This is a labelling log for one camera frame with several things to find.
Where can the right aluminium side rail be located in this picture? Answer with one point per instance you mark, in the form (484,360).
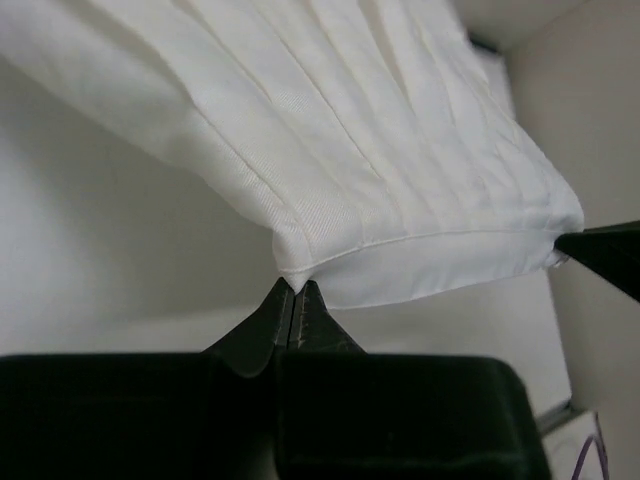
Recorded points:
(555,417)

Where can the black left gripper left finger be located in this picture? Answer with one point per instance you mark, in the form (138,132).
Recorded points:
(154,415)

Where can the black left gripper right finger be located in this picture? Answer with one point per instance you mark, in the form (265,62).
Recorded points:
(343,413)

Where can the white pleated skirt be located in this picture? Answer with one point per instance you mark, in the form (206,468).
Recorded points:
(363,134)

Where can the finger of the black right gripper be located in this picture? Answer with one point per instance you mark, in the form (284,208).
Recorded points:
(612,252)

